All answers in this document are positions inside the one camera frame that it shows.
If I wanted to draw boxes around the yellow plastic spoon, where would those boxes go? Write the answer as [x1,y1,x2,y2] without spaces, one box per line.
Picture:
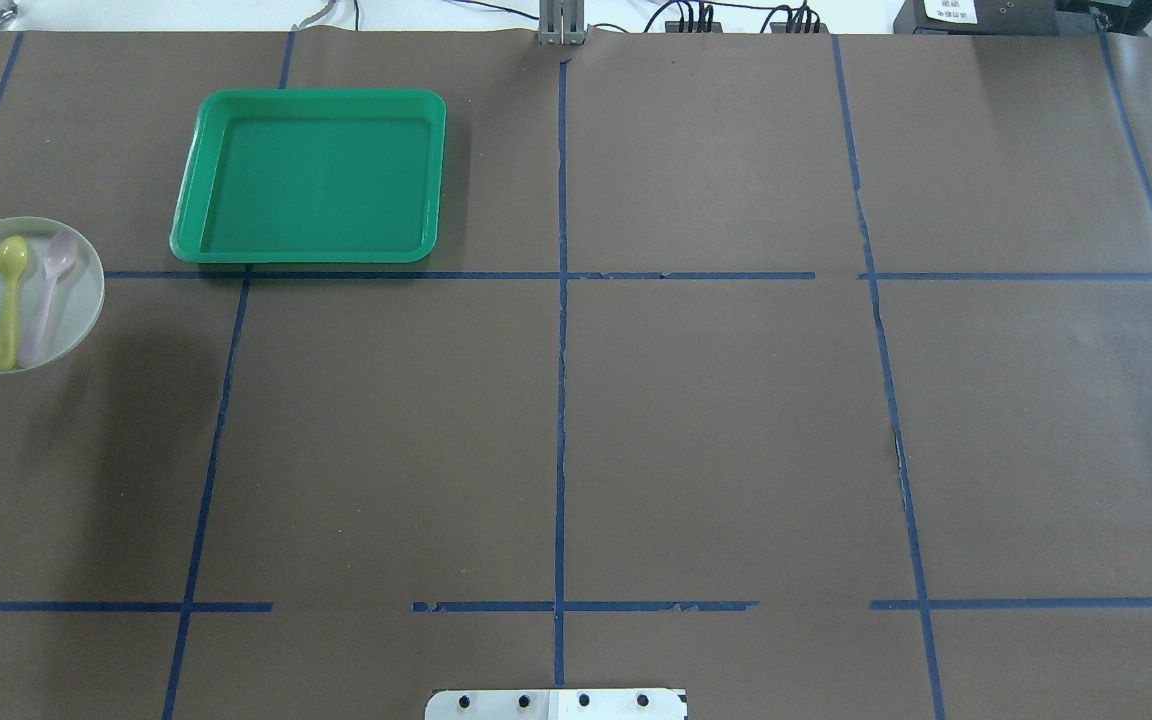
[0,234,29,372]

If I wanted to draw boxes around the pink plastic spoon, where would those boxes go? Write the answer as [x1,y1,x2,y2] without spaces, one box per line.
[17,232,79,369]

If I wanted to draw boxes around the green plastic tray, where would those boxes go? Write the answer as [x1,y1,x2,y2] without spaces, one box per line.
[169,88,447,265]

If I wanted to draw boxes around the black power strip left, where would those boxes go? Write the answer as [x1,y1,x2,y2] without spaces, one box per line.
[644,1,722,35]

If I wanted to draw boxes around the black power strip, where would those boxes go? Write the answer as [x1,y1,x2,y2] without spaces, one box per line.
[760,3,828,35]
[644,1,722,35]

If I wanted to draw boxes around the black power strip right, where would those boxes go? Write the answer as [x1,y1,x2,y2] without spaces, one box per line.
[760,3,828,35]

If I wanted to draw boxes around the black device with label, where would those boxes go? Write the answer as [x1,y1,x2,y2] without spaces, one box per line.
[892,1,1098,37]

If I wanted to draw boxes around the grey aluminium frame post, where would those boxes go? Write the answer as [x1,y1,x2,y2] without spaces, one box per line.
[538,0,588,46]

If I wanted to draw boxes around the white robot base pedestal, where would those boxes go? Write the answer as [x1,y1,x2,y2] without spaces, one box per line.
[424,688,689,719]

